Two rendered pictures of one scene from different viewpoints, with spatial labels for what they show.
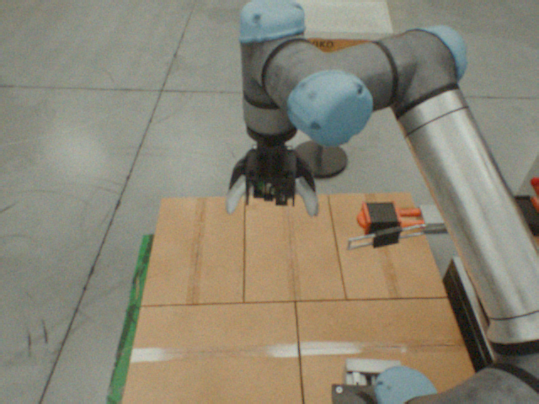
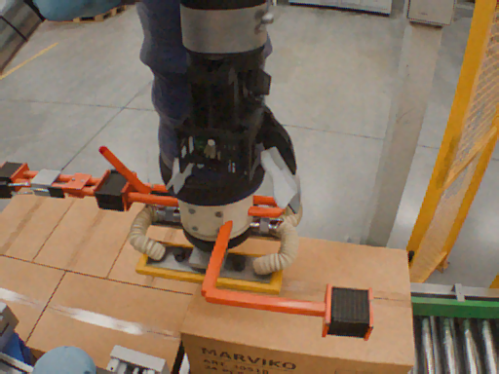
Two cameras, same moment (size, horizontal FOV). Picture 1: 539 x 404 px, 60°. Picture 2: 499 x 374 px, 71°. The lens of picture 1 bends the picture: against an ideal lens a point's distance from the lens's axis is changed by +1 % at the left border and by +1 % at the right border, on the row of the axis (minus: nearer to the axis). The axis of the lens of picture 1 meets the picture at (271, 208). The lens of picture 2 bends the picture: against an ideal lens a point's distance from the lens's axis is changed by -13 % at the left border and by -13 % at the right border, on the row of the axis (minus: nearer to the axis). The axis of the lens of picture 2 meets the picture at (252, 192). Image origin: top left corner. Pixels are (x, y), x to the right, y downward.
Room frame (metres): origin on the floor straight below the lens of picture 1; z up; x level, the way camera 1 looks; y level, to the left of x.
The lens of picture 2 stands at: (0.14, -1.09, 1.84)
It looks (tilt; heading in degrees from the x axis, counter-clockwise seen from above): 39 degrees down; 12
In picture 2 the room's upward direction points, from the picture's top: straight up
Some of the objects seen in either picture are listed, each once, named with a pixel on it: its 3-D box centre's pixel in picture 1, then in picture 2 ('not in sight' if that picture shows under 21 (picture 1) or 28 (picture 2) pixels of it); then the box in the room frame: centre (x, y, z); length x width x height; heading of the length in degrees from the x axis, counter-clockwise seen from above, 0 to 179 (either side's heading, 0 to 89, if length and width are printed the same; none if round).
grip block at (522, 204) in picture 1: (520, 215); (117, 189); (0.80, -0.62, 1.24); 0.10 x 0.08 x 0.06; 2
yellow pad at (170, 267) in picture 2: not in sight; (209, 262); (0.71, -0.88, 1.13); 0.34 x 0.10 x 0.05; 92
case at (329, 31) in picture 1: (329, 49); not in sight; (2.50, -0.33, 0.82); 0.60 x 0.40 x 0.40; 86
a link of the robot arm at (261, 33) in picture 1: (273, 53); not in sight; (0.52, 0.00, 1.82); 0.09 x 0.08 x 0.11; 28
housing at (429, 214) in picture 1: (434, 220); (48, 183); (0.79, -0.41, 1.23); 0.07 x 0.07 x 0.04; 2
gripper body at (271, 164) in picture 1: (271, 159); not in sight; (0.51, 0.00, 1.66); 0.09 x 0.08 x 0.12; 178
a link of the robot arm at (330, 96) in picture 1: (329, 90); not in sight; (0.44, -0.06, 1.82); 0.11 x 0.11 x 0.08; 28
